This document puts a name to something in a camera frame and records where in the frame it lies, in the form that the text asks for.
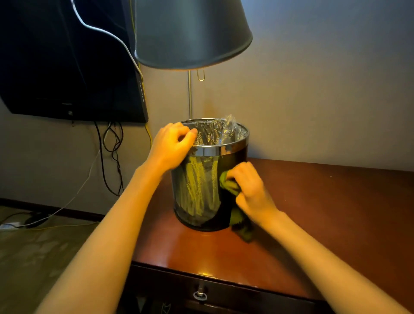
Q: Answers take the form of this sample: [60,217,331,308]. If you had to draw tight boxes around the person's left hand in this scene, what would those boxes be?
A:
[145,122,198,174]

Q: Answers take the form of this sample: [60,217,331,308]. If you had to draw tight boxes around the person's right hand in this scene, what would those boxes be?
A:
[226,161,280,227]

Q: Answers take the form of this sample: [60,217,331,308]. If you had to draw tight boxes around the person's right forearm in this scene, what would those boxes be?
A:
[258,210,411,314]

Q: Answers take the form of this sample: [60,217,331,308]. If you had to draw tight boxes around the green cleaning cloth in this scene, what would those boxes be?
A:
[219,170,254,243]

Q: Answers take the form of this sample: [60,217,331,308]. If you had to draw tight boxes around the black metal trash bin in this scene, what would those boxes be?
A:
[170,117,250,232]

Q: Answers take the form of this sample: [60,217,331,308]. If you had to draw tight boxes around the person's left forearm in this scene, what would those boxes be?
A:
[34,163,166,314]

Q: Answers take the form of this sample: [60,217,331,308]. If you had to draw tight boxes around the metal ring drawer pull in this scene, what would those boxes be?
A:
[193,284,208,302]

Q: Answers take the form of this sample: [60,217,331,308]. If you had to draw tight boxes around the black television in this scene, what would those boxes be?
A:
[0,0,149,123]

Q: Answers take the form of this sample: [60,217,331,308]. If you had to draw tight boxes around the black cables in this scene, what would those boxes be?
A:
[94,121,125,197]

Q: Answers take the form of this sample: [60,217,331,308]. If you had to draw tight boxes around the grey shade metal lamp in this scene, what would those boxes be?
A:
[134,0,253,120]

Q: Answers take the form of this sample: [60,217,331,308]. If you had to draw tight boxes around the brown wooden table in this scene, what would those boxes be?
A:
[118,157,414,314]

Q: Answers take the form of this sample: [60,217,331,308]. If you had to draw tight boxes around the clear plastic bin liner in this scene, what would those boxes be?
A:
[181,114,249,147]

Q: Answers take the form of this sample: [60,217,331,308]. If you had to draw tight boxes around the white cable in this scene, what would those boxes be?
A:
[0,0,144,229]

